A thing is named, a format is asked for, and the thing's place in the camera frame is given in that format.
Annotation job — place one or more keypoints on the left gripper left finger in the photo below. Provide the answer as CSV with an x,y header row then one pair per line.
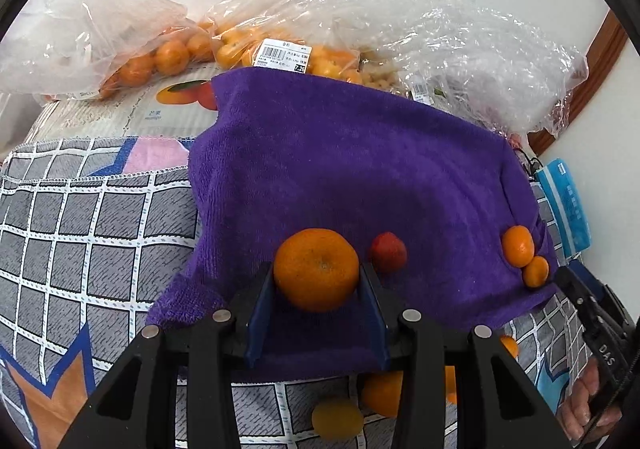
x,y
251,309

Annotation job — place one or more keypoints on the round orange mandarin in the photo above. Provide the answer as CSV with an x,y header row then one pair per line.
x,y
381,393

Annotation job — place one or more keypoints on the yellow green small fruit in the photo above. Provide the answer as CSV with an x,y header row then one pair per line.
x,y
337,419

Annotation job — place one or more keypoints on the large mandarin orange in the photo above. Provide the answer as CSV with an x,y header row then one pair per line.
x,y
316,269

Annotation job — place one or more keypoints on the grey checked blanket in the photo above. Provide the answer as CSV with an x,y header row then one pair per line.
x,y
92,230

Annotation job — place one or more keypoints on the clear bag of red fruit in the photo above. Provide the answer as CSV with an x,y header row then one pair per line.
x,y
489,68

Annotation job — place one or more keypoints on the clear bag of mandarins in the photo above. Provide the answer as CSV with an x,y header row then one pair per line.
x,y
90,49

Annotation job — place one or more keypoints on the small orange mandarin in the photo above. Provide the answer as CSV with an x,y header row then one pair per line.
x,y
510,343

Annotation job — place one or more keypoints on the blue tissue pack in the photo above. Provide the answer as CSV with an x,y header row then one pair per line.
x,y
560,189

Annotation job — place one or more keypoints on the oval orange fruit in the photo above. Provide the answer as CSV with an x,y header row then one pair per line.
x,y
451,384

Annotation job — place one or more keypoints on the small red tomato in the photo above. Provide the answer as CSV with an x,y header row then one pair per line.
x,y
387,253

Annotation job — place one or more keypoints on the clear bag of kumquats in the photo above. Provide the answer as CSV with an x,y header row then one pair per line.
x,y
357,41

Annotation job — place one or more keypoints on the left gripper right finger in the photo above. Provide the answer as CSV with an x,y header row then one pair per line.
x,y
381,309

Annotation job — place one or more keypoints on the fruit print cardboard box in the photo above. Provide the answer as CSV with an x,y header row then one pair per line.
x,y
178,106

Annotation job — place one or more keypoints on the person's right hand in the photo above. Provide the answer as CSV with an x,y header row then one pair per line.
x,y
574,414

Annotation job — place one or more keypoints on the small orange kumquat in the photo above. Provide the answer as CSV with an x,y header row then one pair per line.
x,y
536,273

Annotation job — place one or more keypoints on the brown wooden door frame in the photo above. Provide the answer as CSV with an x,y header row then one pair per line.
x,y
601,57

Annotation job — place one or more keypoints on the orange mandarin end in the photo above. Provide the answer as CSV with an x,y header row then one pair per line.
x,y
518,246

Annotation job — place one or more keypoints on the purple towel tray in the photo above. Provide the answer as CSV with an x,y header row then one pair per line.
x,y
290,151

